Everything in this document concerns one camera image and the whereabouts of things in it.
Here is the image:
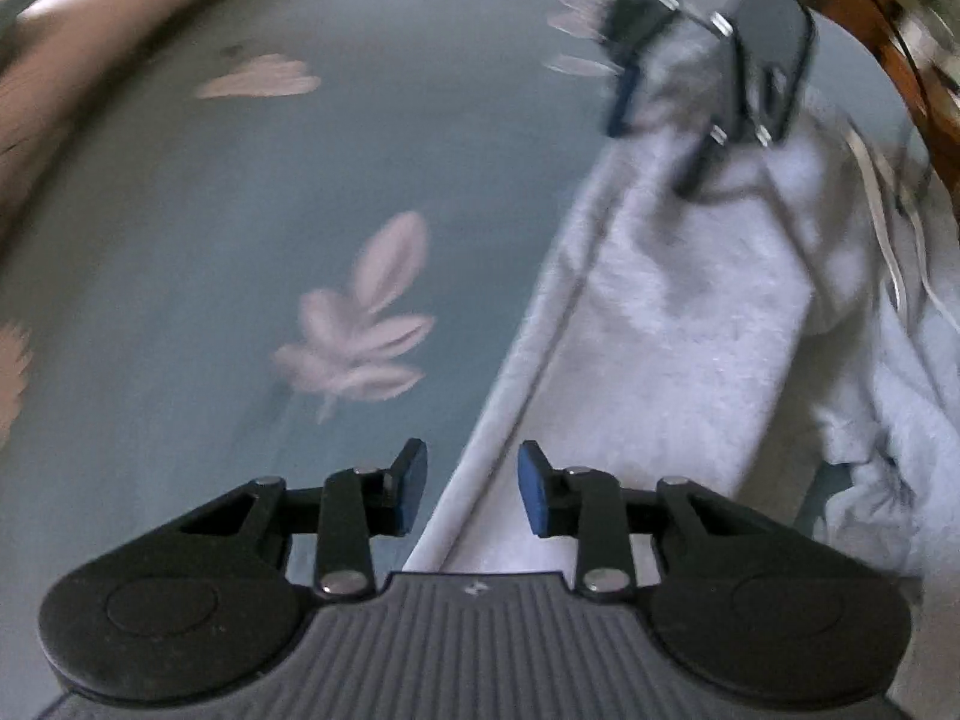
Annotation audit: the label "grey drawstring sweatpants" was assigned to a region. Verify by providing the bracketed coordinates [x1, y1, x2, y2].
[405, 15, 960, 580]

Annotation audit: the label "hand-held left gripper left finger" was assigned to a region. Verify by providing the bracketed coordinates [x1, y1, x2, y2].
[176, 437, 430, 602]

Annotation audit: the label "pink floral folded quilt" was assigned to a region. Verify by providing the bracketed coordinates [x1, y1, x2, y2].
[0, 0, 295, 241]

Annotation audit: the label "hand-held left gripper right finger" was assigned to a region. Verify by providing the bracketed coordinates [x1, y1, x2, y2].
[517, 439, 816, 602]

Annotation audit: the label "teal floral bed sheet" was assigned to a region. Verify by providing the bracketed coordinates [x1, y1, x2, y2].
[0, 0, 931, 590]

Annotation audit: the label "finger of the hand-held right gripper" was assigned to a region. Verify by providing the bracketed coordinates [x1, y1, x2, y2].
[673, 126, 775, 197]
[604, 0, 734, 140]

